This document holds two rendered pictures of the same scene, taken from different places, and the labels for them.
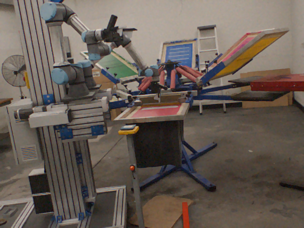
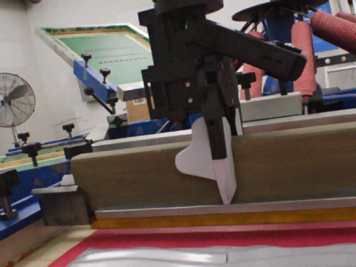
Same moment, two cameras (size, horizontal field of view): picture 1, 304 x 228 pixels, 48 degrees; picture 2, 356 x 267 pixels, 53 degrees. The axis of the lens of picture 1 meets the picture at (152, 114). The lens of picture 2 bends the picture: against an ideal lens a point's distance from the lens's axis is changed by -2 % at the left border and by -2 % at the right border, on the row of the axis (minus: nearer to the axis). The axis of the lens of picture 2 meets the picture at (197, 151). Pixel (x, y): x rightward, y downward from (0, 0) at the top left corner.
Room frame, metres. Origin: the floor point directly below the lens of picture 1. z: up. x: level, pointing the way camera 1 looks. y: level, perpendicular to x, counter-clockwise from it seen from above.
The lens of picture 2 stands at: (2.85, -0.11, 1.12)
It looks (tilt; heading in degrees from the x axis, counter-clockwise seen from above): 10 degrees down; 8
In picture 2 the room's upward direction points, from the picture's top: 10 degrees counter-clockwise
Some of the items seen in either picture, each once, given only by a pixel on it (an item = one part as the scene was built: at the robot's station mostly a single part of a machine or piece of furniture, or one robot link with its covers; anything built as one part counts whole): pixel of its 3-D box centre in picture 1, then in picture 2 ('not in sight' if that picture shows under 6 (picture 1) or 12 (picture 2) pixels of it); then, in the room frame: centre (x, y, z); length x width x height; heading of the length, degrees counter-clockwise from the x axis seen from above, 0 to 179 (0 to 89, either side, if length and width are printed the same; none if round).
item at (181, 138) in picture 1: (181, 134); not in sight; (2.93, -0.24, 0.74); 0.46 x 0.04 x 0.42; 167
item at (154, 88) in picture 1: (155, 87); (191, 60); (3.24, -0.07, 1.15); 0.09 x 0.08 x 0.12; 77
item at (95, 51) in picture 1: (95, 51); not in sight; (2.25, 0.32, 1.56); 0.11 x 0.08 x 0.11; 156
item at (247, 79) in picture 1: (221, 87); not in sight; (4.26, -0.92, 0.91); 1.34 x 0.40 x 0.08; 107
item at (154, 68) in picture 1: (154, 70); not in sight; (3.24, -0.07, 1.31); 0.09 x 0.08 x 0.11; 104
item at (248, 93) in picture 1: (221, 96); not in sight; (3.60, -0.77, 0.91); 1.34 x 0.40 x 0.08; 47
